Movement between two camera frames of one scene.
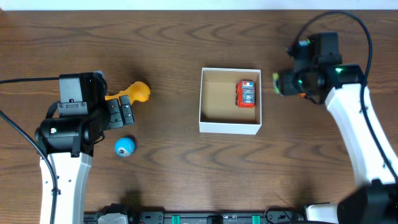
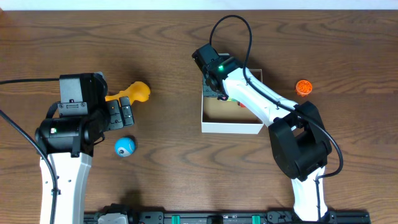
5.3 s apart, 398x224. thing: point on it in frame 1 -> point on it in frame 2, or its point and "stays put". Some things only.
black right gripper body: [285, 83] -> [210, 90]
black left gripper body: [113, 113] stays put
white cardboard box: [218, 112] stays put
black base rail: [279, 215] stays put
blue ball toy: [125, 147] stays put
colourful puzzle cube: [275, 76] -> [232, 99]
